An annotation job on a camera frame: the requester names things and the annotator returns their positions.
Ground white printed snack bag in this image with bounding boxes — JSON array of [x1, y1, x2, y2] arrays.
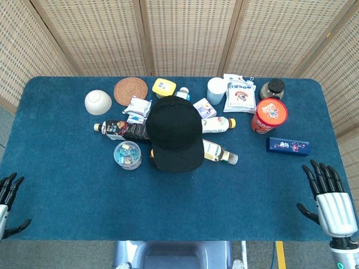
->
[[223, 73, 257, 114]]

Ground silver white sachet packet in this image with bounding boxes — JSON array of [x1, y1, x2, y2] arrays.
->
[[122, 96, 152, 118]]

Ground yellow lid container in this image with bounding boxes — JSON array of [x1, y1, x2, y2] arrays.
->
[[151, 78, 177, 99]]

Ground light blue cup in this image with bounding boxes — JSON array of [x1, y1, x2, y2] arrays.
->
[[206, 77, 227, 105]]

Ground clear plastic jar of clips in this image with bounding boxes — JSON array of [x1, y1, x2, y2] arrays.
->
[[113, 141, 142, 170]]

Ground dark blue long box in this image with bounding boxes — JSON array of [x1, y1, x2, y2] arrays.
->
[[266, 137, 310, 156]]

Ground glass jar black lid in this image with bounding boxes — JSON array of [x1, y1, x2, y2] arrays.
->
[[259, 78, 286, 101]]

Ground blue white sachet packet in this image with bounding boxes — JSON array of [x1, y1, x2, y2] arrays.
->
[[126, 113, 148, 125]]

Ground white purple small carton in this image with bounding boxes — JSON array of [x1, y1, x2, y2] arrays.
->
[[192, 98, 218, 119]]

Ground woven bamboo folding screen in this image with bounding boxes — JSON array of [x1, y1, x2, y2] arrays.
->
[[0, 0, 359, 202]]

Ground round woven rattan coaster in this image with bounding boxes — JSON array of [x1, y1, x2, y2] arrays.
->
[[113, 77, 149, 106]]

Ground dark drink bottle cream cap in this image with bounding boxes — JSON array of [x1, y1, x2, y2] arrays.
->
[[93, 120, 152, 144]]

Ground clear bottle pale liquid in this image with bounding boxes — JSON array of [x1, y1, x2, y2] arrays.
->
[[202, 138, 239, 165]]

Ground blue table cloth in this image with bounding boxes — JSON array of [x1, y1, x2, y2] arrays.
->
[[0, 76, 355, 242]]

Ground orange red canister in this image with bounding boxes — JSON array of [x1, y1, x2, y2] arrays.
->
[[251, 98, 288, 135]]

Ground white ceramic bowl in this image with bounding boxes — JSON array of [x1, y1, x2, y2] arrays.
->
[[84, 89, 113, 116]]

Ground white bottle yellow cap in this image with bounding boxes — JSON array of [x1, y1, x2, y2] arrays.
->
[[200, 116, 236, 134]]

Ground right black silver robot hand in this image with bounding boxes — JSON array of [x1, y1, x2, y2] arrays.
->
[[296, 159, 359, 240]]

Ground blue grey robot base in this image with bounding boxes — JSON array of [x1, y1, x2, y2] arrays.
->
[[112, 240, 242, 269]]

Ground black baseball cap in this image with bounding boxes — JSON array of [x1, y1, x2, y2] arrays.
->
[[145, 95, 205, 173]]

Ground small white cap bottle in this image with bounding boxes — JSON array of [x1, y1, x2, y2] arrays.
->
[[174, 87, 192, 101]]

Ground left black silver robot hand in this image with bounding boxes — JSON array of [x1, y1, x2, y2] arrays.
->
[[0, 173, 32, 241]]

